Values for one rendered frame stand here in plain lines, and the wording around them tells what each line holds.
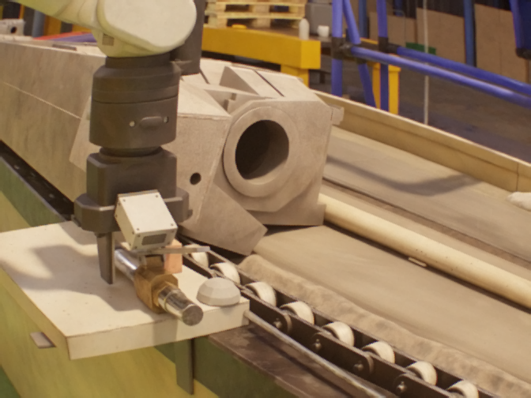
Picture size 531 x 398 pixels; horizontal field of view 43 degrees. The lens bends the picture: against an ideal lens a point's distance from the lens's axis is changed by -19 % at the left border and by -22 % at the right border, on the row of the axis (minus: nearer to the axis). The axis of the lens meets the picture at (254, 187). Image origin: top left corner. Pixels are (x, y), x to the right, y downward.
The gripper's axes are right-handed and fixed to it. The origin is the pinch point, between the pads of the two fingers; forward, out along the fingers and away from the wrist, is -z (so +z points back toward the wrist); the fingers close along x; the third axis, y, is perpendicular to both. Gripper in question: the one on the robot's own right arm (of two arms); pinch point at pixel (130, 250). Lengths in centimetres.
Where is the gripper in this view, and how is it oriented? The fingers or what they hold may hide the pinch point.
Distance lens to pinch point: 78.2
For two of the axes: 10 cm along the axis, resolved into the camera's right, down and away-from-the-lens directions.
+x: 8.3, -1.1, 5.4
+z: 0.5, -9.6, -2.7
